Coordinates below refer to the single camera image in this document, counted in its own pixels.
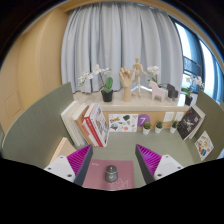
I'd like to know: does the red and white magazine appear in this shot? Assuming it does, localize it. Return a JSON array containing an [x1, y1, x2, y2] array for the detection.
[[81, 103, 110, 148]]

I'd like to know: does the grey curtain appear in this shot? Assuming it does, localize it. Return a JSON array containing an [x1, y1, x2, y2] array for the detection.
[[60, 2, 185, 94]]

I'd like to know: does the small succulent in white pot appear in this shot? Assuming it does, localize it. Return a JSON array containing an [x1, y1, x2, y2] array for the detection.
[[142, 121, 152, 136], [169, 120, 179, 134], [154, 120, 164, 135]]

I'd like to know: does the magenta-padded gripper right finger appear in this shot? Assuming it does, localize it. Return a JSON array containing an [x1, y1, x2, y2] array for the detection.
[[134, 143, 184, 185]]

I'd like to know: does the white wall outlet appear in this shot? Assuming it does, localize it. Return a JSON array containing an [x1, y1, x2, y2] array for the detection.
[[174, 111, 185, 122], [163, 111, 176, 123]]

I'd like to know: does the dark wooden horse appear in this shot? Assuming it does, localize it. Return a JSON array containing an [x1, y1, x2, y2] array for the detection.
[[166, 83, 180, 100]]

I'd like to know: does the colourful food sticker sheet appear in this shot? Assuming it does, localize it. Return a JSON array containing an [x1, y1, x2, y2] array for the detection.
[[194, 130, 215, 162]]

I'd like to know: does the pink wooden horse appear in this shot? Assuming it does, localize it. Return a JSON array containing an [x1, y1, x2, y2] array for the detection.
[[148, 79, 167, 103]]

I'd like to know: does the grey-green desk partition panel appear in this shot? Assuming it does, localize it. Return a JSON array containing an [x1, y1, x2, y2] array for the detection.
[[1, 82, 76, 169], [196, 90, 224, 161]]

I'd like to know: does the wooden mannequin figure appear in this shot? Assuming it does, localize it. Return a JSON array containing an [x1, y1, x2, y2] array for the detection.
[[131, 56, 149, 99]]

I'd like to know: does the purple round sign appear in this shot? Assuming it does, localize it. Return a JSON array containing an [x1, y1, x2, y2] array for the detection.
[[137, 113, 152, 128]]

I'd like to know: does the light wooden ledge shelf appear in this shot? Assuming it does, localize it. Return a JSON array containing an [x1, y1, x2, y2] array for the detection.
[[73, 89, 191, 131]]

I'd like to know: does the pink mouse pad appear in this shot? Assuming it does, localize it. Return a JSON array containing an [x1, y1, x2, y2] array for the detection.
[[82, 159, 136, 192]]

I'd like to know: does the dark grey computer mouse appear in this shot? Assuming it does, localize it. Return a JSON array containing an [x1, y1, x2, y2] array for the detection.
[[104, 164, 119, 183]]

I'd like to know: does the beige card sign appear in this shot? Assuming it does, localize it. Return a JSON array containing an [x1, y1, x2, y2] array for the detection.
[[48, 136, 78, 166]]

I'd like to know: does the black book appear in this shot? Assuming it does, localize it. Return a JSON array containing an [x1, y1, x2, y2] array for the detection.
[[176, 106, 203, 141]]

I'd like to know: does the white sticker sheet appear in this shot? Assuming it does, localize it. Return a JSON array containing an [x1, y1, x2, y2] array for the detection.
[[108, 113, 139, 133]]

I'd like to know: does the dark-framed window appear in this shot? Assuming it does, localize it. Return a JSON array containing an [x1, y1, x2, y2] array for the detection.
[[171, 19, 224, 101]]

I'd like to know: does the wooden hand model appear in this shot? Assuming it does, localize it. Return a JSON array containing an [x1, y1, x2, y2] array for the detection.
[[119, 66, 135, 103]]

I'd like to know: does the tan book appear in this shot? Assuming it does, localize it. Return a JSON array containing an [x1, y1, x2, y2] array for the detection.
[[71, 103, 93, 147]]

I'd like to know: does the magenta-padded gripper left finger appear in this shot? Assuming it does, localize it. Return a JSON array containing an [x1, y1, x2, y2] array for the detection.
[[43, 144, 94, 187]]

